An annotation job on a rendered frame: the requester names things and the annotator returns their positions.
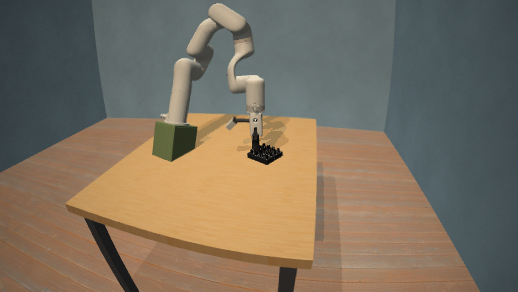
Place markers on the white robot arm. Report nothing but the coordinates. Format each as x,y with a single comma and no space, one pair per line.
187,70

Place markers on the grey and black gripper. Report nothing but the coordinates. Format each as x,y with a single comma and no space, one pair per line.
256,125

